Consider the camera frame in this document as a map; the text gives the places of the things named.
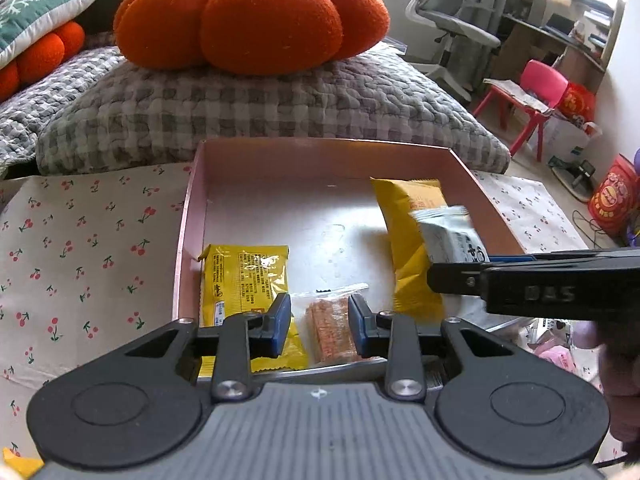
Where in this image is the white grey snack packet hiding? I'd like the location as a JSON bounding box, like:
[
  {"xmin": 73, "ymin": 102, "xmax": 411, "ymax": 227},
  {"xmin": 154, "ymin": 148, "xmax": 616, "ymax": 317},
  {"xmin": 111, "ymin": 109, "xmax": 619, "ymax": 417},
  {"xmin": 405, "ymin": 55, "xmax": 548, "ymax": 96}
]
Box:
[{"xmin": 410, "ymin": 206, "xmax": 497, "ymax": 328}]

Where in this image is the plain yellow snack bag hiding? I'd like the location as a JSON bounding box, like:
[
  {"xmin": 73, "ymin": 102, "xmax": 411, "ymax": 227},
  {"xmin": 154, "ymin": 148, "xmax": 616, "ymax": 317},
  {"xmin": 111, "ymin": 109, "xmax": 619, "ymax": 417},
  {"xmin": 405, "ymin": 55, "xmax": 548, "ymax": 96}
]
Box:
[{"xmin": 370, "ymin": 178, "xmax": 447, "ymax": 323}]

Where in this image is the yellow printed snack packet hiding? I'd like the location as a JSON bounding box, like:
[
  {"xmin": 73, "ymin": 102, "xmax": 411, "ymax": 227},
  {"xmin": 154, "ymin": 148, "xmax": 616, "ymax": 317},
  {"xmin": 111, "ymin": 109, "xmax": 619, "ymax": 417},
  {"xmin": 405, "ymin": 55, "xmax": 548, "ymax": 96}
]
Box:
[{"xmin": 198, "ymin": 244, "xmax": 309, "ymax": 372}]

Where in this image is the clear orange cracker packet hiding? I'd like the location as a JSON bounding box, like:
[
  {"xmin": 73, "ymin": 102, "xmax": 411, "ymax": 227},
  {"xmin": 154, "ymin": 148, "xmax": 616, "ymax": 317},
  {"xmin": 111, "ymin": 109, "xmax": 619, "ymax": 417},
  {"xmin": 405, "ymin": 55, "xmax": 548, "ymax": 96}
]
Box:
[{"xmin": 292, "ymin": 283, "xmax": 369, "ymax": 367}]

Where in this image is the right hand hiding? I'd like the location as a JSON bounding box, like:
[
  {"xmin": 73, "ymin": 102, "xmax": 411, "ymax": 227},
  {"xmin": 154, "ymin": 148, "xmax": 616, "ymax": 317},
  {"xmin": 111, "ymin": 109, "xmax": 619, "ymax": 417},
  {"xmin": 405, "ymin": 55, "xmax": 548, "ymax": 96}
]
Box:
[{"xmin": 572, "ymin": 320, "xmax": 639, "ymax": 448}]

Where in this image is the red gift bag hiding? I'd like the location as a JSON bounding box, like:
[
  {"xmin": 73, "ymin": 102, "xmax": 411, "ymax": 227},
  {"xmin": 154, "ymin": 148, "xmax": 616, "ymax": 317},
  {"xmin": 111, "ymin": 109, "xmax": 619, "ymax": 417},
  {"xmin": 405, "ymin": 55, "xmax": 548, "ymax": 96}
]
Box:
[{"xmin": 588, "ymin": 154, "xmax": 639, "ymax": 237}]

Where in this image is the pink shallow box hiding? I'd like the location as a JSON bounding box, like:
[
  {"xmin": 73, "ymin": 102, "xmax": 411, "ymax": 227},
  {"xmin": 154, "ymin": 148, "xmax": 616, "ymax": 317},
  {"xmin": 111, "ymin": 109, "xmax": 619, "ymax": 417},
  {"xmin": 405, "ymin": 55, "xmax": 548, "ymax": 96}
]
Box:
[{"xmin": 171, "ymin": 136, "xmax": 526, "ymax": 376}]

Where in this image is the cherry print cloth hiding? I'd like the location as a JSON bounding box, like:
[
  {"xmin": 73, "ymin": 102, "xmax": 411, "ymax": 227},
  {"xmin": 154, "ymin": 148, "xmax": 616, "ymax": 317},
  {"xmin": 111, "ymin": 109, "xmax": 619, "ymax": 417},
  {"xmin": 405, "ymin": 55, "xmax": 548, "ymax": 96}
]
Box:
[{"xmin": 0, "ymin": 161, "xmax": 616, "ymax": 466}]

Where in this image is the pink child chair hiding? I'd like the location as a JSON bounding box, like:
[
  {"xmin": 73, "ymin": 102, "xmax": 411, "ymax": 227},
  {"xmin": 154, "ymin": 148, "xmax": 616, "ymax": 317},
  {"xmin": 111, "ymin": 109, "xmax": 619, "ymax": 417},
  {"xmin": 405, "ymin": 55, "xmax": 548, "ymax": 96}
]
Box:
[{"xmin": 472, "ymin": 60, "xmax": 568, "ymax": 162}]

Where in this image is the dark wooden desk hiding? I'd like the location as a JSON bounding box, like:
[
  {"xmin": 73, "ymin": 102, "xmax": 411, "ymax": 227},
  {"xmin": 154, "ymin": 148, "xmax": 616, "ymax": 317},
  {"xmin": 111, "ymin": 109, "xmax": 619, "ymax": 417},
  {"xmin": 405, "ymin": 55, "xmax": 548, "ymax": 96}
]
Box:
[{"xmin": 488, "ymin": 15, "xmax": 605, "ymax": 93}]

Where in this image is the grey checked quilted cushion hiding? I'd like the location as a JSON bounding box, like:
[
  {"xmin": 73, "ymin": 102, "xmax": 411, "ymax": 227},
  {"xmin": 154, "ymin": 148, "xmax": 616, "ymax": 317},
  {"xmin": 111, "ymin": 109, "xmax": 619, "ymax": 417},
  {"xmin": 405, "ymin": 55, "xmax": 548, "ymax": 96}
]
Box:
[{"xmin": 35, "ymin": 44, "xmax": 511, "ymax": 174}]

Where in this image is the grey office chair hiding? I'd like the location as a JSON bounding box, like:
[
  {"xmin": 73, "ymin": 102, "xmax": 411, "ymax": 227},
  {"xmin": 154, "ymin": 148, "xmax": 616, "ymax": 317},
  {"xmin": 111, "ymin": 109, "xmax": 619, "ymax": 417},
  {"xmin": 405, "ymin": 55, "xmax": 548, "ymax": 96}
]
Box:
[{"xmin": 405, "ymin": 0, "xmax": 501, "ymax": 102}]

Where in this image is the large orange pumpkin cushion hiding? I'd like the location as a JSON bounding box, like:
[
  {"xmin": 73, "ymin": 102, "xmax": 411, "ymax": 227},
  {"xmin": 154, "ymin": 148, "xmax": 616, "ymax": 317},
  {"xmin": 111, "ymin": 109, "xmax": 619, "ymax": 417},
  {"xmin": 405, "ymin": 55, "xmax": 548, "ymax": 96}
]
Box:
[{"xmin": 113, "ymin": 0, "xmax": 390, "ymax": 76}]

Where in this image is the small orange pumpkin cushion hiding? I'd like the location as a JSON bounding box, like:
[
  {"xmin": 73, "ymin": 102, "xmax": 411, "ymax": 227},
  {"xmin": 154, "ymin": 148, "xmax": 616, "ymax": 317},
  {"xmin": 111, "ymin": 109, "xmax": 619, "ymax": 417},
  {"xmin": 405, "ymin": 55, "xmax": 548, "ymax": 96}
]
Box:
[{"xmin": 0, "ymin": 22, "xmax": 86, "ymax": 101}]

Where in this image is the green patterned pillow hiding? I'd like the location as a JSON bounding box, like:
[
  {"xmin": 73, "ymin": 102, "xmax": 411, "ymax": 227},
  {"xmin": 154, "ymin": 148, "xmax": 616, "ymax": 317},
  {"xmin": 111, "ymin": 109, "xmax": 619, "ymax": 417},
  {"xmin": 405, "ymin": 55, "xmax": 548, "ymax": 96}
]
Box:
[{"xmin": 0, "ymin": 0, "xmax": 96, "ymax": 68}]

